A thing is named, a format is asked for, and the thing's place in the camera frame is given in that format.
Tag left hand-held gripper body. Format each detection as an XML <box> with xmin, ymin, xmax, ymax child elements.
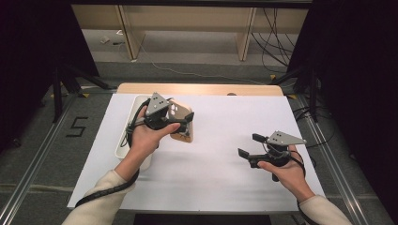
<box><xmin>144</xmin><ymin>92</ymin><xmax>186</xmax><ymax>130</ymax></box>

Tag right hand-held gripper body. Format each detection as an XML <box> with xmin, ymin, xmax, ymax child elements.
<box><xmin>248</xmin><ymin>130</ymin><xmax>307</xmax><ymax>182</ymax></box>

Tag beige picture phone case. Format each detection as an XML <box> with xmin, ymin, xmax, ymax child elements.
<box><xmin>167</xmin><ymin>99</ymin><xmax>195</xmax><ymax>144</ymax></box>

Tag person's left hand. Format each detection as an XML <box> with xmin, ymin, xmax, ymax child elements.
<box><xmin>128</xmin><ymin>106</ymin><xmax>181</xmax><ymax>158</ymax></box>

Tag person's right hand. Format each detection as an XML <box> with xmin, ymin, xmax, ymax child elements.
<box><xmin>257</xmin><ymin>145</ymin><xmax>315</xmax><ymax>203</ymax></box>

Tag white table sheet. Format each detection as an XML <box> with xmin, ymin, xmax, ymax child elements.
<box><xmin>67</xmin><ymin>93</ymin><xmax>326</xmax><ymax>214</ymax></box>

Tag black metal stand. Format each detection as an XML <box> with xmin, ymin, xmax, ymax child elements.
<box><xmin>268</xmin><ymin>67</ymin><xmax>320</xmax><ymax>123</ymax></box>
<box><xmin>51</xmin><ymin>64</ymin><xmax>118</xmax><ymax>124</ymax></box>

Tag beige wooden shelf unit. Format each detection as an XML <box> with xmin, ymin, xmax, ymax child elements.
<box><xmin>70</xmin><ymin>4</ymin><xmax>309</xmax><ymax>62</ymax></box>

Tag black curtain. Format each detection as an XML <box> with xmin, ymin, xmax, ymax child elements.
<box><xmin>0</xmin><ymin>0</ymin><xmax>100</xmax><ymax>154</ymax></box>
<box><xmin>287</xmin><ymin>0</ymin><xmax>398</xmax><ymax>219</ymax></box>

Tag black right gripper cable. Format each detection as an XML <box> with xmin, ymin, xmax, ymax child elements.
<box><xmin>289</xmin><ymin>149</ymin><xmax>314</xmax><ymax>225</ymax></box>

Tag black floor cables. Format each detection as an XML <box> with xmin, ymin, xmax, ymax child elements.
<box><xmin>294</xmin><ymin>106</ymin><xmax>336</xmax><ymax>149</ymax></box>

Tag aluminium floor rail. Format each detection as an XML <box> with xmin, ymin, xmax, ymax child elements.
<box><xmin>0</xmin><ymin>93</ymin><xmax>78</xmax><ymax>225</ymax></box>
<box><xmin>297</xmin><ymin>95</ymin><xmax>367</xmax><ymax>225</ymax></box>

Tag black hanging cables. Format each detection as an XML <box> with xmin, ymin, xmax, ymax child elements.
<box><xmin>251</xmin><ymin>7</ymin><xmax>299</xmax><ymax>75</ymax></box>

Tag black sleeved left gripper cable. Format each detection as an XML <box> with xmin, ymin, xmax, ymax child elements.
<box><xmin>74</xmin><ymin>99</ymin><xmax>148</xmax><ymax>209</ymax></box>

